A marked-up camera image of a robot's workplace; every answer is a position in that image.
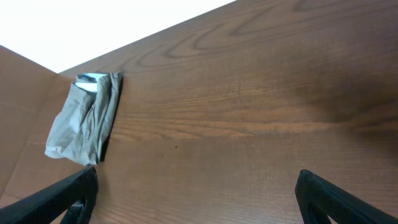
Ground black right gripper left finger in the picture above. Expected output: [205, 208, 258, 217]
[1, 167, 99, 224]

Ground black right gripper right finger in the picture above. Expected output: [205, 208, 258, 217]
[295, 169, 397, 224]

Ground light green shorts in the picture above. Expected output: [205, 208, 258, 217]
[45, 72, 124, 166]

